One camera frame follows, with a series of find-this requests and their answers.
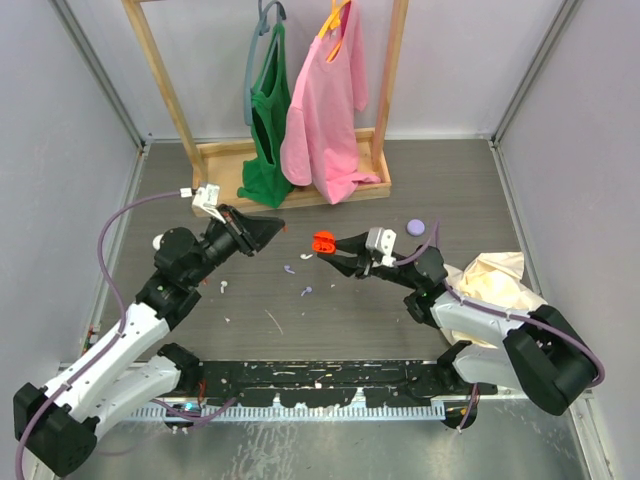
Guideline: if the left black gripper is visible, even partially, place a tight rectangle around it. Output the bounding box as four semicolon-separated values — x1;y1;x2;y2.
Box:
187;204;283;286

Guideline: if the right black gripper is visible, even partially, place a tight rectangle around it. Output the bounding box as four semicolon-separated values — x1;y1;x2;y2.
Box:
318;230;420;291

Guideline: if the cream cloth bag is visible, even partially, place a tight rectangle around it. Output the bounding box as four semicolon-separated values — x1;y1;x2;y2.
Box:
439;251;546;346

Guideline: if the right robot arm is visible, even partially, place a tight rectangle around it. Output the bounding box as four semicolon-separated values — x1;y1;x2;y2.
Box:
312;227;605;416

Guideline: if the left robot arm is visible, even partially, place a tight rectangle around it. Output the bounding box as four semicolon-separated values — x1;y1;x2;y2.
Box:
13;205;285;479

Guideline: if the white earbud case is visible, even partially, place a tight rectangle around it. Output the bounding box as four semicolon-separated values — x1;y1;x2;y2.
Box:
152;235;163;250

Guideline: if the green tank top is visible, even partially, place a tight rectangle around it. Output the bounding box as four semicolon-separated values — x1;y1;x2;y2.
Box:
237;25;294;208

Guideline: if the wooden clothes rack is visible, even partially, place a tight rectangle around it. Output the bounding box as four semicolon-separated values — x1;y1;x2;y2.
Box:
124;1;408;216

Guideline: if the pink shirt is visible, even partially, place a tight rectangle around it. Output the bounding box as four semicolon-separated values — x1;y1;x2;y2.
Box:
280;1;380;205

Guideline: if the grey blue hanger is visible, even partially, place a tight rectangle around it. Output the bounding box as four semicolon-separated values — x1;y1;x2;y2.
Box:
243;0;287;127

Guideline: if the yellow hanger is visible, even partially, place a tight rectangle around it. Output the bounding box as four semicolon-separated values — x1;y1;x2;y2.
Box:
317;0;351;62

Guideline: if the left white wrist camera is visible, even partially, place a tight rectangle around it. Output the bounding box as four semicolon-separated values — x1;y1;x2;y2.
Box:
192;183;226;224

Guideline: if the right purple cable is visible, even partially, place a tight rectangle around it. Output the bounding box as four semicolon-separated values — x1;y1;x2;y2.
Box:
394;217;606;431

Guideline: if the purple cable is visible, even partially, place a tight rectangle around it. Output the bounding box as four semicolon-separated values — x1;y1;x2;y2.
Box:
14;188;194;480
394;217;606;431

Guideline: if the white slotted cable duct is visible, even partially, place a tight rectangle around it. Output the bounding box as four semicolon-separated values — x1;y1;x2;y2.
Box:
134;398;446;422

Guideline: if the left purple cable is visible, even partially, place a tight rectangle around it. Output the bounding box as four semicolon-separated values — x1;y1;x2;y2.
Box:
14;188;194;480

